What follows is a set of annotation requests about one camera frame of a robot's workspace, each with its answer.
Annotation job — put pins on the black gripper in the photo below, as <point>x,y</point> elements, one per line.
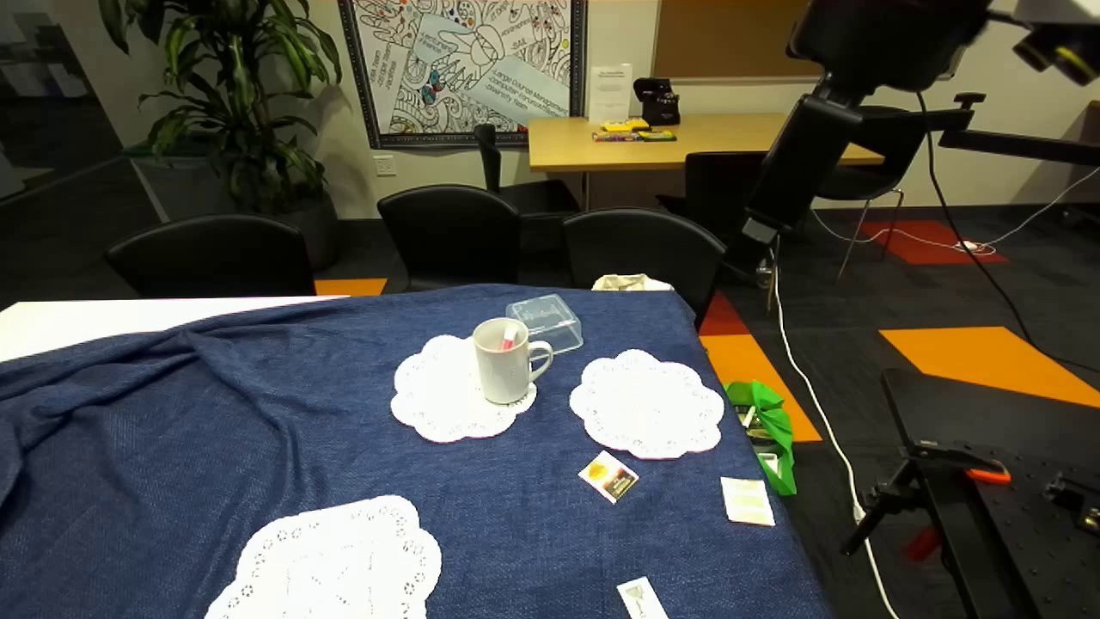
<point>809,159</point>

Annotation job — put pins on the red and white marker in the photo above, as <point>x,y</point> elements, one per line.
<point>507,336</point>

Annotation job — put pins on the grey ceramic mug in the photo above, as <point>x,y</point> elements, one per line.
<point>498,373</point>

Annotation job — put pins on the white paper doily under mug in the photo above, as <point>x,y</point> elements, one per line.
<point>431,399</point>

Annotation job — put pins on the wooden desk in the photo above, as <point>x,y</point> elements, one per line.
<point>699,139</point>

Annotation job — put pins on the white crumpled item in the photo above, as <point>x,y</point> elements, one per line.
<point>629,282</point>

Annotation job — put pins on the green plastic item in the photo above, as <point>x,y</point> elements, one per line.
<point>771,416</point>

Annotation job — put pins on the yellow items on desk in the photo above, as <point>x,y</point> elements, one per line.
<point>629,131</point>

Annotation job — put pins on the black desk device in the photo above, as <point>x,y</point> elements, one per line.
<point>659,100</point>

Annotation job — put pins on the clear plastic container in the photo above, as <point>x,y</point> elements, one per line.
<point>553,322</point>

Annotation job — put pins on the brown cork board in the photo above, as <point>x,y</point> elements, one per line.
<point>726,37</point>

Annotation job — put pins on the white paper stand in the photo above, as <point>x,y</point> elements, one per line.
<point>611,92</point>

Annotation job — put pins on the white square sachet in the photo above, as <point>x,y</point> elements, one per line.
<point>747,503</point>

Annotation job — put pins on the printed small packet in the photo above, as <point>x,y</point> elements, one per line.
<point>611,475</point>

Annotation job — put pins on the black orange bar clamp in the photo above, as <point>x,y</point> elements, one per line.
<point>941,466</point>

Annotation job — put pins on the black chair with thin back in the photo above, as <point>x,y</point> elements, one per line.
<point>490,155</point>

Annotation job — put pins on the framed drawing board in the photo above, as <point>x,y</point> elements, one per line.
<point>470,64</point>

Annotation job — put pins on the white narrow sachet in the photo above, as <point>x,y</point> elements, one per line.
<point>640,599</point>

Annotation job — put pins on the blue denim tablecloth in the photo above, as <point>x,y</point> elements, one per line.
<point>344,460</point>

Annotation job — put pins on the green potted plant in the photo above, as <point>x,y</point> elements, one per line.
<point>227,79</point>

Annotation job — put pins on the black camera boom stand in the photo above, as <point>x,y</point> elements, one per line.
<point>1019,145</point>

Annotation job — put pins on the black mounted camera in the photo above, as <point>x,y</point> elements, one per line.
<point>1061,51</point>

